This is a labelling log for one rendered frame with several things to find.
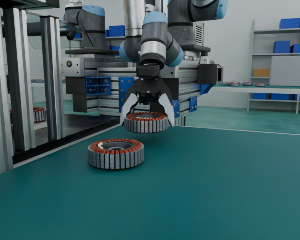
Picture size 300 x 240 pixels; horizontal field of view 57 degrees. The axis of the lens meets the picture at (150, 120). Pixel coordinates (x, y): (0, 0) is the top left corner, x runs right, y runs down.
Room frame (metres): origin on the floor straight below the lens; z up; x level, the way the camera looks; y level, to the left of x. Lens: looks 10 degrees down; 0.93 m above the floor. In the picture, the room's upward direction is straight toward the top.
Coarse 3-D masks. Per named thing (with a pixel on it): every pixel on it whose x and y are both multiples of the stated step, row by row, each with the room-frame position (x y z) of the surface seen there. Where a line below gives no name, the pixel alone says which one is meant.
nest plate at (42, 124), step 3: (45, 120) 0.83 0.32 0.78; (12, 123) 0.78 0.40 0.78; (36, 123) 0.78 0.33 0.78; (39, 123) 0.78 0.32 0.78; (42, 123) 0.78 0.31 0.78; (45, 123) 0.79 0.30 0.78; (12, 126) 0.75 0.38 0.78; (36, 126) 0.75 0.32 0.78; (39, 126) 0.76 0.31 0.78; (42, 126) 0.78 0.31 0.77; (45, 126) 0.79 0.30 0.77; (12, 129) 0.75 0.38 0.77; (36, 129) 0.75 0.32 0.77
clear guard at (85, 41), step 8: (32, 16) 0.70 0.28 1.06; (64, 24) 0.82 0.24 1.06; (72, 24) 0.82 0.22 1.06; (64, 32) 0.90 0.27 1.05; (72, 32) 0.89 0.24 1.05; (80, 32) 0.88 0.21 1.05; (32, 40) 0.97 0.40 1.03; (40, 40) 0.96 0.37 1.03; (64, 40) 0.93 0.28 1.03; (72, 40) 0.92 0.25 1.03; (80, 40) 0.91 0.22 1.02; (88, 40) 0.90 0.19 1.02; (40, 48) 0.99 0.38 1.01
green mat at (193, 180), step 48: (144, 144) 0.67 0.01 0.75; (192, 144) 0.67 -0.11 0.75; (240, 144) 0.67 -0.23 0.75; (288, 144) 0.67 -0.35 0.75; (0, 192) 0.40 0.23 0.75; (48, 192) 0.40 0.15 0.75; (96, 192) 0.40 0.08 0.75; (144, 192) 0.40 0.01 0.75; (192, 192) 0.40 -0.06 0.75; (240, 192) 0.40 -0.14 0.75; (288, 192) 0.40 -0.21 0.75
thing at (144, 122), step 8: (136, 112) 0.74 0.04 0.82; (144, 112) 0.75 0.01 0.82; (152, 112) 0.74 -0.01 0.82; (128, 120) 0.66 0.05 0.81; (136, 120) 0.65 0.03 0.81; (144, 120) 0.65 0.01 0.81; (152, 120) 0.65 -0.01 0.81; (160, 120) 0.66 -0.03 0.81; (128, 128) 0.66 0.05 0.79; (136, 128) 0.65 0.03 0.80; (144, 128) 0.65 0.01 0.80; (152, 128) 0.65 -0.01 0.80; (160, 128) 0.66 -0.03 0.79
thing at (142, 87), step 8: (144, 56) 0.79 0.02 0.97; (152, 56) 0.78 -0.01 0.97; (152, 64) 0.80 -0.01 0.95; (160, 64) 0.80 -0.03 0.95; (136, 80) 0.76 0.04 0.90; (144, 80) 0.75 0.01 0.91; (152, 80) 0.75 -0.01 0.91; (160, 80) 0.75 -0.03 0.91; (136, 88) 0.75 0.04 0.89; (144, 88) 0.74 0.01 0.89; (152, 88) 0.74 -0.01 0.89; (160, 88) 0.74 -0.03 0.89; (144, 96) 0.75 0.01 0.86; (152, 96) 0.75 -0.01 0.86; (144, 104) 0.80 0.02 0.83
